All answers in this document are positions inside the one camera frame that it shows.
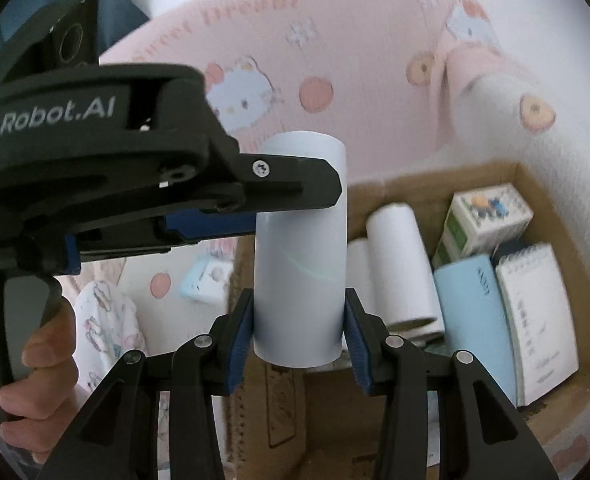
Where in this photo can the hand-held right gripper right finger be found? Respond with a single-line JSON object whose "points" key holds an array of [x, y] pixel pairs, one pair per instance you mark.
{"points": [[357, 352]]}

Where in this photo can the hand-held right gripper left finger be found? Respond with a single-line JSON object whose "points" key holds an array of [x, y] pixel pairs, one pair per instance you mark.
{"points": [[240, 347]]}

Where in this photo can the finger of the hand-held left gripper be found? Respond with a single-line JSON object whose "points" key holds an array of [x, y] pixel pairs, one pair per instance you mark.
{"points": [[295, 180], [210, 226]]}

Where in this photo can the brown cardboard box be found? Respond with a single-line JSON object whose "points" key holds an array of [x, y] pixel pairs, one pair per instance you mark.
{"points": [[325, 425]]}

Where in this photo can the large white paper roll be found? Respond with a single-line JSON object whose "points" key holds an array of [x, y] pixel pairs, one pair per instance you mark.
{"points": [[300, 260]]}

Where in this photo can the person's left hand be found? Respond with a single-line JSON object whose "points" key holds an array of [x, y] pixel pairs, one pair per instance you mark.
{"points": [[50, 360]]}

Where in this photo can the small blue mini printer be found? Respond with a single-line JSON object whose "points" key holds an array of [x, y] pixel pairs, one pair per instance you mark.
{"points": [[205, 280]]}

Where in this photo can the light blue notebook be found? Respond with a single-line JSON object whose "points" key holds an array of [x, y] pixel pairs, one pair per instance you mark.
{"points": [[470, 310]]}

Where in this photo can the white printed cloth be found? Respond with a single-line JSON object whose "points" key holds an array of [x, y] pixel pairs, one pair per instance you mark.
{"points": [[105, 330]]}

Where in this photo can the dark blue round object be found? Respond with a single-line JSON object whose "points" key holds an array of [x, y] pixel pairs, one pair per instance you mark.
{"points": [[507, 252]]}

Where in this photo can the white spiral notepad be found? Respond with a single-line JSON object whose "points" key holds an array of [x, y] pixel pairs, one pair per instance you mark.
{"points": [[535, 320]]}

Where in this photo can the white green carton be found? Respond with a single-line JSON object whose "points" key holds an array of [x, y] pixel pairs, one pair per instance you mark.
{"points": [[485, 220]]}

